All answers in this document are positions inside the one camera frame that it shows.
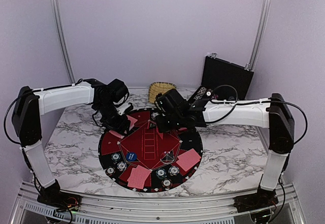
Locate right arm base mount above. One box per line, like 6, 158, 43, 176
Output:
234, 194, 279, 223

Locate round red black poker mat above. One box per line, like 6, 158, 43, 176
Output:
98, 108, 203, 193

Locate blue small blind button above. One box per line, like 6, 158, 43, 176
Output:
126, 152, 137, 162

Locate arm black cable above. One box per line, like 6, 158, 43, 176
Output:
209, 85, 308, 143
4, 78, 84, 145

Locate red playing card deck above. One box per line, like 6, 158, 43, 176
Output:
109, 115, 138, 139

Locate woven bamboo tray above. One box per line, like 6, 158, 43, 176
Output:
148, 82, 177, 104

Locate left aluminium frame post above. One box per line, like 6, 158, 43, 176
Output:
51, 0, 76, 83

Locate right aluminium frame post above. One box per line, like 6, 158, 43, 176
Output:
246, 0, 271, 71

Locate clear round dealer button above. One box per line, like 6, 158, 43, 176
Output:
160, 151, 175, 165

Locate black triangular all-in marker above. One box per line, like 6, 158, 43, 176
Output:
147, 121, 156, 130

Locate blue white chips in case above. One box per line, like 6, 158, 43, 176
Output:
193, 86, 207, 101

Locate aluminium front rail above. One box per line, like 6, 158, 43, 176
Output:
9, 182, 306, 223

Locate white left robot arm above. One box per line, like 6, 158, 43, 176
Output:
11, 78, 133, 206

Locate red dice in case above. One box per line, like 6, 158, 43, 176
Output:
212, 94, 219, 100

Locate black poker chip case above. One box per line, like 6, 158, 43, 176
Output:
188, 56, 254, 103

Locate red black chip stack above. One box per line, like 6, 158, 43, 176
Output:
161, 178, 173, 188
105, 167, 115, 176

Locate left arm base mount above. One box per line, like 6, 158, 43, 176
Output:
37, 193, 81, 222

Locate green blue chip stack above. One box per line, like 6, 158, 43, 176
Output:
111, 152, 121, 164
155, 168, 167, 179

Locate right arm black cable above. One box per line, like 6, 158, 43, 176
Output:
209, 85, 308, 143

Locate aluminium frame post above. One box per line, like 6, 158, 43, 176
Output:
246, 0, 271, 71
51, 0, 76, 83

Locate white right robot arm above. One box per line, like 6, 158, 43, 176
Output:
155, 89, 295, 208

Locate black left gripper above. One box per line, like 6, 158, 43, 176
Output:
95, 101, 131, 137

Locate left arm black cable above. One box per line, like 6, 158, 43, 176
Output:
4, 78, 84, 145

